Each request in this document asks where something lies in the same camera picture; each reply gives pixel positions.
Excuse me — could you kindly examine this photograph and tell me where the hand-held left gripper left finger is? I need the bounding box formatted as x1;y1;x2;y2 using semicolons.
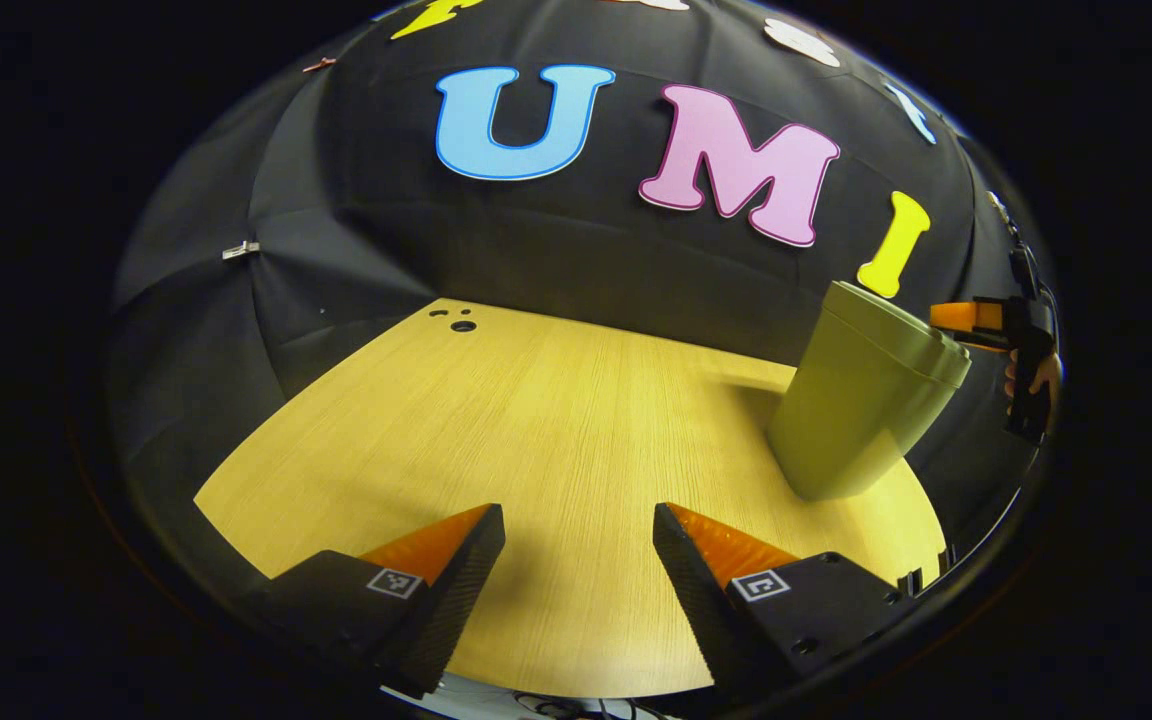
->
264;503;507;699

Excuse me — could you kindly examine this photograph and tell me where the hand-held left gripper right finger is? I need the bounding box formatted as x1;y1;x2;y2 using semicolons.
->
652;503;939;707

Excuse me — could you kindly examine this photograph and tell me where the pale green desktop garbage bin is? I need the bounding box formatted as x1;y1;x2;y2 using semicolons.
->
766;281;973;501

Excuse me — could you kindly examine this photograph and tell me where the wooden desktop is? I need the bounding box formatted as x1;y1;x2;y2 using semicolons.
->
194;297;947;699

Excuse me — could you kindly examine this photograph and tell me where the black backdrop cloth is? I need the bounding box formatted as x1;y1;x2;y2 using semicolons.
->
106;0;1062;601

